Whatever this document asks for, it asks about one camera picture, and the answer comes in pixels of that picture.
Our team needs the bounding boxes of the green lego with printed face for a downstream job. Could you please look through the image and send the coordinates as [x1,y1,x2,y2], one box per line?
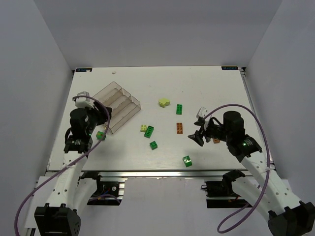
[96,131,106,140]

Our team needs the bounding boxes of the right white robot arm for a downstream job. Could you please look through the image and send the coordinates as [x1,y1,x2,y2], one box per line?
[189,107,315,236]

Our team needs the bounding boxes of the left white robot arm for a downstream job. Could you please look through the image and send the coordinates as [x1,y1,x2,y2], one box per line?
[34,101,112,236]

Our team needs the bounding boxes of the orange 2x4 lego plate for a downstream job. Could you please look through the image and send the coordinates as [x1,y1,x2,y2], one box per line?
[176,122,183,134]

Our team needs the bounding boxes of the green lego with eyes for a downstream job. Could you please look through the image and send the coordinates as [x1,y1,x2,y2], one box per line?
[182,156,192,167]

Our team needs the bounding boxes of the green 2x4 lego plate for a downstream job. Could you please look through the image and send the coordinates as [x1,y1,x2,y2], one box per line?
[176,104,183,115]

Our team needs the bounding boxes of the clear compartment organizer tray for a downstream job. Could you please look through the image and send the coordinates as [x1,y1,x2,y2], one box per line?
[93,82,141,134]

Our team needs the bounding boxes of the light yellow-green curved lego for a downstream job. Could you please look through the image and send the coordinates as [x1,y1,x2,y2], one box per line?
[158,98,170,108]

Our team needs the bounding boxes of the green 2x2 lego brick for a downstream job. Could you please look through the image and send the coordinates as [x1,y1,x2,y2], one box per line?
[149,141,158,150]

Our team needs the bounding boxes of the upturned green 2x4 lego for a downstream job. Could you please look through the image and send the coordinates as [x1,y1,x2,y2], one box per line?
[144,126,154,138]

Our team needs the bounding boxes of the light yellow 2x2 lego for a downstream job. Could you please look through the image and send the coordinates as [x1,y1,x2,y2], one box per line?
[140,124,147,132]

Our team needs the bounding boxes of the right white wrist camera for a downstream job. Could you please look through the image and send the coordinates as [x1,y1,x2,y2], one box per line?
[196,107,209,119]

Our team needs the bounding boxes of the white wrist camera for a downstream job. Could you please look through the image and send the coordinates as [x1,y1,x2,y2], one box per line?
[72,97,94,108]
[196,107,209,119]

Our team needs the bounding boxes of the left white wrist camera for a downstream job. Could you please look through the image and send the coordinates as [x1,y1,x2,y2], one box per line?
[72,97,94,108]

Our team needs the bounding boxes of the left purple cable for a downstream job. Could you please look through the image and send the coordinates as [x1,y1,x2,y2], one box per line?
[14,95,111,236]

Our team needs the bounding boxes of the purple cable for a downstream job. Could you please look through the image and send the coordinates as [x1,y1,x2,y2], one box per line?
[14,95,111,236]
[199,104,271,234]

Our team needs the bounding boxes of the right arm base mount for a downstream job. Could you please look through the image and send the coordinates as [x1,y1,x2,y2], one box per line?
[200,170,251,208]

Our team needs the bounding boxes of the aluminium table edge rail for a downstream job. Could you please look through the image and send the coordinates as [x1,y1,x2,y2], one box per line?
[240,67,280,178]

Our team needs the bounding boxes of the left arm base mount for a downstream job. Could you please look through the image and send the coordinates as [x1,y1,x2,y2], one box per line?
[79,172,121,206]

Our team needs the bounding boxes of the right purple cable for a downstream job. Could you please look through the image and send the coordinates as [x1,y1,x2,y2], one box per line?
[199,104,271,234]

